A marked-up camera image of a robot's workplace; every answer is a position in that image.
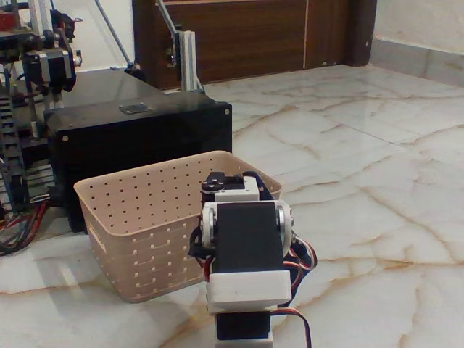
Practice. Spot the short metal threaded rod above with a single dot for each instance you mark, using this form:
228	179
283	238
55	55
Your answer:
166	16

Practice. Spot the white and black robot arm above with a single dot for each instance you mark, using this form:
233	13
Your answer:
246	239

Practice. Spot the dark wooden door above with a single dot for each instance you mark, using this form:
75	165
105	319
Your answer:
239	36

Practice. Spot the aluminium extrusion post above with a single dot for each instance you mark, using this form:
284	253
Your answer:
188	61

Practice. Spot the black box enclosure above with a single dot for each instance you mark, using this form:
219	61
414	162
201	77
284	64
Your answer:
145	137

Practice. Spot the stepper motor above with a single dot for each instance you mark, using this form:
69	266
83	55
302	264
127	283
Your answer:
49	69

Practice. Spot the long metal threaded rod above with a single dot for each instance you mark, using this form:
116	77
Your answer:
115	38

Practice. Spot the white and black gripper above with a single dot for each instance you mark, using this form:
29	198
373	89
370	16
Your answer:
229	189

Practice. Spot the black machine frame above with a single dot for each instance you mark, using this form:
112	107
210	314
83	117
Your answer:
32	43

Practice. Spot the beige perforated plastic basket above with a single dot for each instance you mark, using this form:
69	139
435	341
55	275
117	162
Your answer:
145	224

